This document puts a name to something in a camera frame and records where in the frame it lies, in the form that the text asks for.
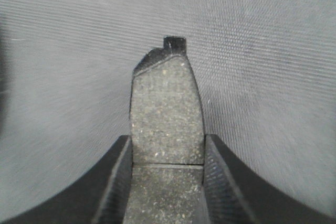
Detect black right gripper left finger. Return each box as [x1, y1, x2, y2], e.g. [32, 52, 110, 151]
[5, 135, 132, 223]

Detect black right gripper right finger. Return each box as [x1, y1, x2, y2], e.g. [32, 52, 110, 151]
[203, 134, 335, 223]

